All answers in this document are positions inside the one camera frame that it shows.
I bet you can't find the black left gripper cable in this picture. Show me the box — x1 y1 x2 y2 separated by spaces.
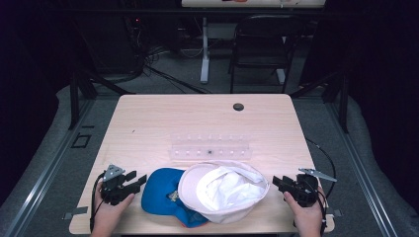
89 172 107 233

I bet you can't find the white desk leg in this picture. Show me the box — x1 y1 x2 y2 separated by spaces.
200 16 212 85

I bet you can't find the clear acrylic rack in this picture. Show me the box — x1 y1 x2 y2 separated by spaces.
169 132 254 163

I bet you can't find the aluminium floor rail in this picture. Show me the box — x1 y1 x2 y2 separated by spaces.
324 102 399 237
3 98 97 237

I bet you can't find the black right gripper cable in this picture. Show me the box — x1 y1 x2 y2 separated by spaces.
305 137 338 235

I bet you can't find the black metal frame stand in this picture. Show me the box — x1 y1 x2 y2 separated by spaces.
67 63 136 131
290 67 351 134

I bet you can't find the black folding chair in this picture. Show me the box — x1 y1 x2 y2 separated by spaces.
228 14 305 95

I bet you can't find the person's left hand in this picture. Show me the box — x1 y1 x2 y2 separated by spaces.
92 192 136 237

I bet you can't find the blue baseball cap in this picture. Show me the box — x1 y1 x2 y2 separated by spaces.
140 167 210 229

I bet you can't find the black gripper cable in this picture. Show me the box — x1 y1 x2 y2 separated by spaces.
89 172 107 233
305 137 338 235

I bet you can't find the person's right hand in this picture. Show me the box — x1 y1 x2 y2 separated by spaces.
283 187 326 237

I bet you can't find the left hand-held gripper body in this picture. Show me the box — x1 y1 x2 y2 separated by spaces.
99 164 133 207

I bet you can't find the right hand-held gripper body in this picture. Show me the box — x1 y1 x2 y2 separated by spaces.
290 167 338 208

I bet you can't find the bundle of floor cables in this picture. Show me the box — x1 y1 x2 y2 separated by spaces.
123 14 211 95

